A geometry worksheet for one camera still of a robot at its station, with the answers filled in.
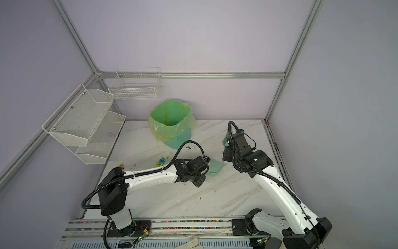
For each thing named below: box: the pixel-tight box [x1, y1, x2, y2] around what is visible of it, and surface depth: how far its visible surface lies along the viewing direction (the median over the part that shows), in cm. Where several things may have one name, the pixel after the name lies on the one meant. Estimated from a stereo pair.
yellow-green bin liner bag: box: [148, 99, 196, 142], surface depth 90 cm
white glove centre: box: [174, 238, 204, 249], surface depth 71 cm
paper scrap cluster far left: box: [155, 156, 169, 167], surface depth 100 cm
